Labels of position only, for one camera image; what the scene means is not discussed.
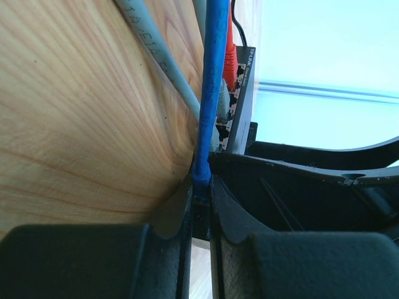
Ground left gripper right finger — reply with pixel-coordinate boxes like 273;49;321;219
210;179;398;298

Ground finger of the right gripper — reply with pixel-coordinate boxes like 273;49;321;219
209;153;398;231
246;137;398;167

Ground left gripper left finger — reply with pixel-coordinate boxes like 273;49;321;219
1;179;192;298

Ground black network switch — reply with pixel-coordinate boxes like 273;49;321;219
192;46;256;250

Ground black power cable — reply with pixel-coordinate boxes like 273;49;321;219
230;0;249;47

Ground blue ethernet cable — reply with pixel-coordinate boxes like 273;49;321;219
190;0;231;202

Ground red ethernet cable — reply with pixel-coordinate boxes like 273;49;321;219
223;0;238;90

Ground upper grey ethernet cable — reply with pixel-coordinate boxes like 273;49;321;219
191;0;231;122

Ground grey ethernet cable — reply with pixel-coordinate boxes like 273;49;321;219
113;0;219;153
191;0;231;122

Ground lower grey ethernet cable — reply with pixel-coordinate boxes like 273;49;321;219
113;0;219;153

